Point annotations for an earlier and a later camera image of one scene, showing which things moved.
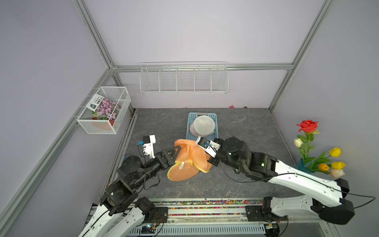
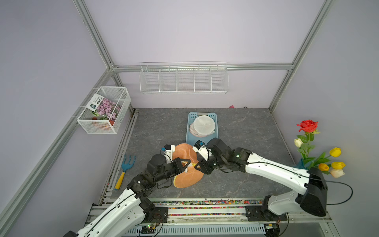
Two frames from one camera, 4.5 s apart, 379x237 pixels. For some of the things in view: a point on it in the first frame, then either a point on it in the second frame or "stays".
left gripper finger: [172, 162] → [185, 168]
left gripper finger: [172, 152] → [188, 160]
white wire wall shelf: [207, 77] stays
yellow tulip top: [335, 152] stays
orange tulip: [323, 167] stays
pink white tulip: [337, 173] stays
